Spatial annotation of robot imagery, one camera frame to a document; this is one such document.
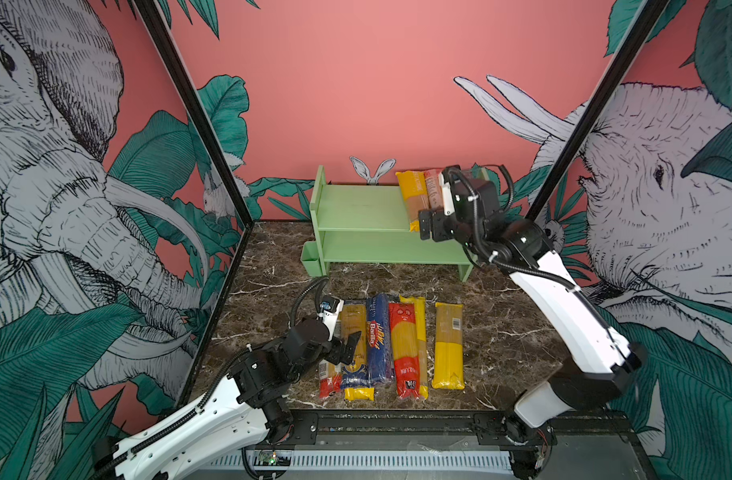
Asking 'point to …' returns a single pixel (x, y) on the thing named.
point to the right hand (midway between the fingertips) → (434, 206)
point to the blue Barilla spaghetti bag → (379, 338)
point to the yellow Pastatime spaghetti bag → (415, 191)
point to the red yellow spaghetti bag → (405, 350)
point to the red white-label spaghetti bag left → (330, 377)
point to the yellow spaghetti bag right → (448, 361)
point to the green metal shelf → (366, 224)
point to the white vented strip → (455, 460)
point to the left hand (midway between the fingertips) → (345, 325)
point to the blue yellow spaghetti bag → (355, 377)
